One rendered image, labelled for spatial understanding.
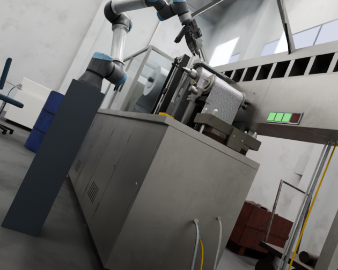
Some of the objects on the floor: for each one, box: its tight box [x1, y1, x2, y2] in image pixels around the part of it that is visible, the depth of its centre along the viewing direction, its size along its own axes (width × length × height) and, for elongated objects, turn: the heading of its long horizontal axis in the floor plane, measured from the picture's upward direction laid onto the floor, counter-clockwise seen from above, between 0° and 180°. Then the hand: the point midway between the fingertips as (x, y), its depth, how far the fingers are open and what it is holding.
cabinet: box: [68, 113, 258, 270], centre depth 274 cm, size 252×64×86 cm, turn 103°
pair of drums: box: [24, 91, 64, 153], centre depth 506 cm, size 80×131×96 cm, turn 96°
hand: (195, 54), depth 188 cm, fingers open, 3 cm apart
